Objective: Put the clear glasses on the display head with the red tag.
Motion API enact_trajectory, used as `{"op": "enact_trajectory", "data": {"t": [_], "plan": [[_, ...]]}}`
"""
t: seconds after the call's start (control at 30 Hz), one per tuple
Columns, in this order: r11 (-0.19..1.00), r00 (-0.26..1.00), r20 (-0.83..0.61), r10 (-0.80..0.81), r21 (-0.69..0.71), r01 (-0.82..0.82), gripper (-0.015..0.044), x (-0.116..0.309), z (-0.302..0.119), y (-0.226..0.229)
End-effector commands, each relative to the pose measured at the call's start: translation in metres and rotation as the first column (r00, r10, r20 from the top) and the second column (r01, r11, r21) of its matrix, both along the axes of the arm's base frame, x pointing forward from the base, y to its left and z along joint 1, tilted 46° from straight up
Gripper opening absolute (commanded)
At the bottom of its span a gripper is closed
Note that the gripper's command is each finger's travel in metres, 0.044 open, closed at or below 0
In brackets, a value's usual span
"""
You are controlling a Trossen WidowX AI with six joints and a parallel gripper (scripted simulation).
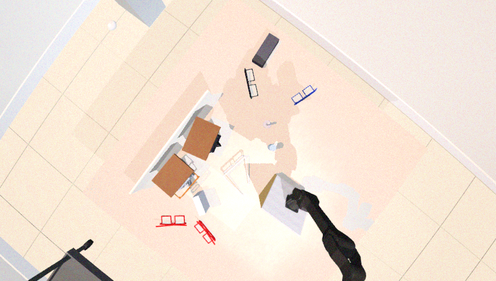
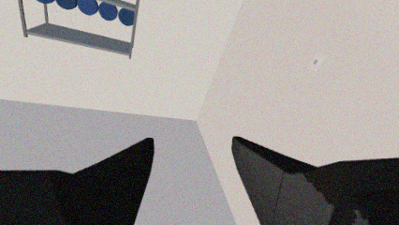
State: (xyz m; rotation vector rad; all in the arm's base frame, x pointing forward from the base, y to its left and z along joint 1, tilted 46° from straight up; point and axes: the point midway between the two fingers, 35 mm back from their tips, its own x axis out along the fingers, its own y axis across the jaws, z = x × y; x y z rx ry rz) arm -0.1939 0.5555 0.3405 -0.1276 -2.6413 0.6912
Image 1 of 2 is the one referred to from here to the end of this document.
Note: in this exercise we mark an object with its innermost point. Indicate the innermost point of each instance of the white flat panel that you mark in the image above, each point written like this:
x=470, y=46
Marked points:
x=171, y=142

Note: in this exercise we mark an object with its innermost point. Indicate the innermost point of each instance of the black-framed clear glasses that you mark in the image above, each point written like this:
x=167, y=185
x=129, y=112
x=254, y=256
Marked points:
x=250, y=77

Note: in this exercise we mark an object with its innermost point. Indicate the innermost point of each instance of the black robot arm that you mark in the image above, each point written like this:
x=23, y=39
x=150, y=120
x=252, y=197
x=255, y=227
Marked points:
x=339, y=246

